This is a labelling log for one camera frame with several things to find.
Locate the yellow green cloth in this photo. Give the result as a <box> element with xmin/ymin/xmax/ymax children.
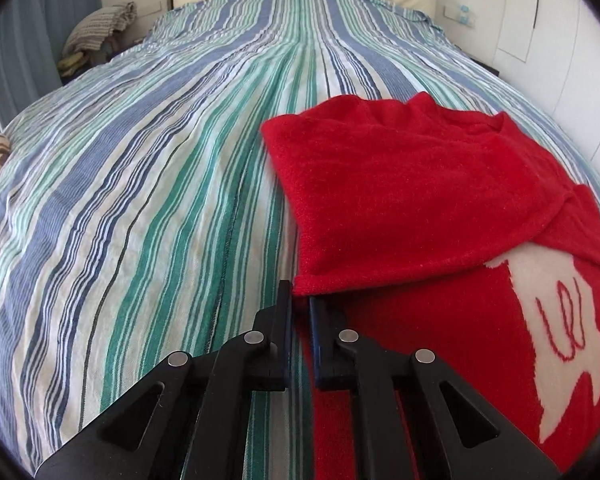
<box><xmin>57</xmin><ymin>52</ymin><xmax>89</xmax><ymax>72</ymax></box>

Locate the patterned folded cloth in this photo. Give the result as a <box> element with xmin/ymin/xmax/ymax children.
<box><xmin>62</xmin><ymin>2</ymin><xmax>137</xmax><ymax>56</ymax></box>

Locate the blue curtain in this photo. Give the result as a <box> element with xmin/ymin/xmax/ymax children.
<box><xmin>0</xmin><ymin>0</ymin><xmax>103</xmax><ymax>133</ymax></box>

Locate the striped bed sheet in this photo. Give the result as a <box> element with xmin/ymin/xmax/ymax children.
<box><xmin>0</xmin><ymin>0</ymin><xmax>600</xmax><ymax>480</ymax></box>

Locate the red sweater with cream figure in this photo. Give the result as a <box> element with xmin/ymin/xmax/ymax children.
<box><xmin>260</xmin><ymin>91</ymin><xmax>600</xmax><ymax>480</ymax></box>

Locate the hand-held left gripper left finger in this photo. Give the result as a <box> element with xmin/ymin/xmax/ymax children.
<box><xmin>35</xmin><ymin>280</ymin><xmax>294</xmax><ymax>480</ymax></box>

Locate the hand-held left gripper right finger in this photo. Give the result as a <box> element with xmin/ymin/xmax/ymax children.
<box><xmin>309</xmin><ymin>296</ymin><xmax>561</xmax><ymax>480</ymax></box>

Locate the white wardrobe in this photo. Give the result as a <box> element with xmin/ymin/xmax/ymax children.
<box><xmin>480</xmin><ymin>0</ymin><xmax>600</xmax><ymax>171</ymax></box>

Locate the white wall socket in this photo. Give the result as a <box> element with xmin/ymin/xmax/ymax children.
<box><xmin>444</xmin><ymin>4</ymin><xmax>476</xmax><ymax>26</ymax></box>

